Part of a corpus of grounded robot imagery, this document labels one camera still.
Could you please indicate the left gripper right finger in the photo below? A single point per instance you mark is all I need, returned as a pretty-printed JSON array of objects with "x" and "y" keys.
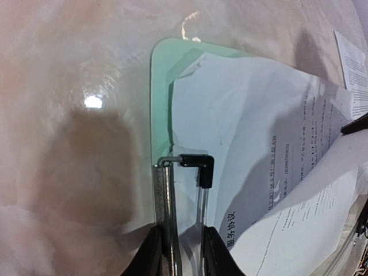
[{"x": 217, "y": 258}]

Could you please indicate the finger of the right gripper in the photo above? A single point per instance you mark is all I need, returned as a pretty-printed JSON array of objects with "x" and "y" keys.
[{"x": 357, "y": 125}]

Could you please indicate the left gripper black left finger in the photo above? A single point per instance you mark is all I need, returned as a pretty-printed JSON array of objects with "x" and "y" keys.
[{"x": 147, "y": 260}]

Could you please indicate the remaining printed paper stack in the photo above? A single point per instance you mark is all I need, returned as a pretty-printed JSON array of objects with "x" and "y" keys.
[{"x": 355, "y": 74}]

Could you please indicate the metal wire folder clip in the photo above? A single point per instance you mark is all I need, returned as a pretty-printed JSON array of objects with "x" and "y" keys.
[{"x": 181, "y": 186}]

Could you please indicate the printed paper sheet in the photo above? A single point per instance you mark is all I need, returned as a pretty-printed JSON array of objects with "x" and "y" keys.
[
  {"x": 298, "y": 237},
  {"x": 266, "y": 124}
]

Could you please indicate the green translucent plastic folder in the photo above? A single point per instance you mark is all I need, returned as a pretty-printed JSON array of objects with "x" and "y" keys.
[{"x": 170, "y": 58}]

